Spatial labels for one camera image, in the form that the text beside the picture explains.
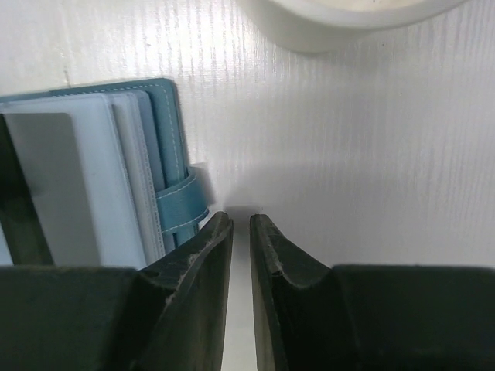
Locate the white oblong tray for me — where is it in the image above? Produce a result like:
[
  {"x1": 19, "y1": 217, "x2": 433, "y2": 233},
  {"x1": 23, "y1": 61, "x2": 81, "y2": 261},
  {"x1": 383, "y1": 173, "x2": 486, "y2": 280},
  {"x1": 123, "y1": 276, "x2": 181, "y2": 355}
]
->
[{"x1": 237, "y1": 1, "x2": 463, "y2": 53}]

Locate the blue leather card holder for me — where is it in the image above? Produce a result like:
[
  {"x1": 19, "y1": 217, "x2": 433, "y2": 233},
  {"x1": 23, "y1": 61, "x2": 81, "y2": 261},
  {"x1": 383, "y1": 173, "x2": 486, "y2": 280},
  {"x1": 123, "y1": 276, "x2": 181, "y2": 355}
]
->
[{"x1": 1, "y1": 78, "x2": 208, "y2": 269}]

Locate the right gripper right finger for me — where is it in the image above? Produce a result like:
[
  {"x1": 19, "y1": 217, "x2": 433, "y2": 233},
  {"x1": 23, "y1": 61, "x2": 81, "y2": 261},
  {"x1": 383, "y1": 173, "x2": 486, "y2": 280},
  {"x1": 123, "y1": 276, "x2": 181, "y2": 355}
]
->
[{"x1": 250, "y1": 214, "x2": 494, "y2": 370}]

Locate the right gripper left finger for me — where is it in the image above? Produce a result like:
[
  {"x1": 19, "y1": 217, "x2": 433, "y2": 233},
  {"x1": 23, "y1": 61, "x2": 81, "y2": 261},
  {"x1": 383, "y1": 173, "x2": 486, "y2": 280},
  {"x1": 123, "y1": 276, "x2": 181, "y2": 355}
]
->
[{"x1": 1, "y1": 212, "x2": 233, "y2": 370}]

